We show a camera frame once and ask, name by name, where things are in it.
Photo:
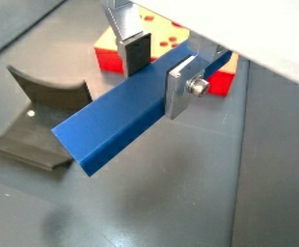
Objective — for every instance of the blue rectangular block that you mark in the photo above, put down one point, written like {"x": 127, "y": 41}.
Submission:
{"x": 100, "y": 129}

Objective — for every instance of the black curved fixture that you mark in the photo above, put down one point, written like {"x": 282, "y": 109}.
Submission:
{"x": 28, "y": 140}

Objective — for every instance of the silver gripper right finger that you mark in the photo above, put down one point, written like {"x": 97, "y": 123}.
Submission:
{"x": 187, "y": 76}

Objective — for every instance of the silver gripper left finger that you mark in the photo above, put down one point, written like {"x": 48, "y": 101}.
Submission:
{"x": 132, "y": 38}

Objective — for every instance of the red board with shaped holes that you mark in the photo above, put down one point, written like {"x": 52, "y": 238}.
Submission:
{"x": 167, "y": 36}

